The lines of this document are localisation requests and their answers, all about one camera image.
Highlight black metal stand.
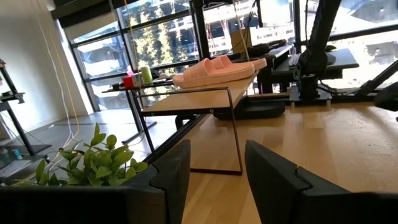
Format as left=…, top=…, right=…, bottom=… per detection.
left=0, top=58, right=52, bottom=156

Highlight pink slide sandal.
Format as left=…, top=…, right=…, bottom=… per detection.
left=172, top=57, right=256, bottom=90
left=210, top=55, right=268, bottom=72

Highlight green cylinder container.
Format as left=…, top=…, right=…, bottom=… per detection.
left=140, top=65, right=154, bottom=85

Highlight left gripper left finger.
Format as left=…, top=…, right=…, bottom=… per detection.
left=123, top=139, right=192, bottom=224

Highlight black side desk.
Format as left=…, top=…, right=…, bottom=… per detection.
left=248, top=39, right=296, bottom=94
left=273, top=47, right=361, bottom=81

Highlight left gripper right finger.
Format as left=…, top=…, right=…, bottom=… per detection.
left=244, top=139, right=352, bottom=224

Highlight wooden shelf with black frame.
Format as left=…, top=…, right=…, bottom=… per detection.
left=133, top=70, right=261, bottom=177

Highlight black side table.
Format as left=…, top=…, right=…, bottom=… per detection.
left=101, top=79, right=177, bottom=146

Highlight green potted plant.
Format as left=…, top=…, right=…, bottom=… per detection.
left=12, top=123, right=149, bottom=187

